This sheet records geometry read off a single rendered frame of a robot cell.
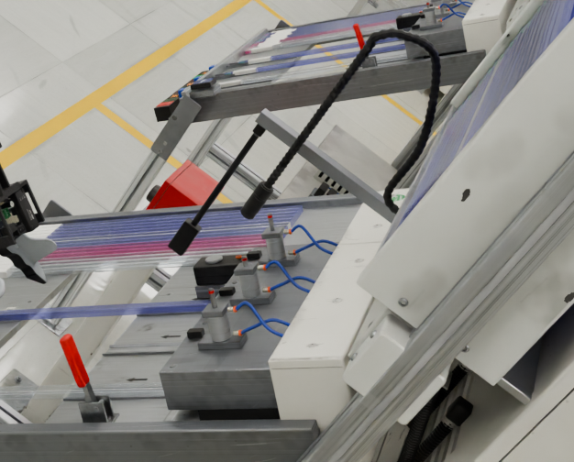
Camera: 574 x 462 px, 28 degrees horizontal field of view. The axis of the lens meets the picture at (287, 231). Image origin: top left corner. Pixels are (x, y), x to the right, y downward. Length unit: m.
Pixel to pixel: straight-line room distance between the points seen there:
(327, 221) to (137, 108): 2.44
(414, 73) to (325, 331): 1.38
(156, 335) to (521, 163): 0.64
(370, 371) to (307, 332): 0.16
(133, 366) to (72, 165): 2.26
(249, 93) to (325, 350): 1.52
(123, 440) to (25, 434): 0.12
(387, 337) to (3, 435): 0.48
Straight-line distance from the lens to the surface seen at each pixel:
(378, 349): 1.06
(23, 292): 1.74
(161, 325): 1.50
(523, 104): 0.98
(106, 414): 1.31
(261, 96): 2.62
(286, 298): 1.35
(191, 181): 2.30
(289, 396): 1.18
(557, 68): 0.97
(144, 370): 1.40
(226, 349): 1.26
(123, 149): 3.86
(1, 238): 1.29
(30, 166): 3.53
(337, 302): 1.26
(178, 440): 1.23
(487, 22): 2.49
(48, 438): 1.30
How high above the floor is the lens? 1.89
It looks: 28 degrees down
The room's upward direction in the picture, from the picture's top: 37 degrees clockwise
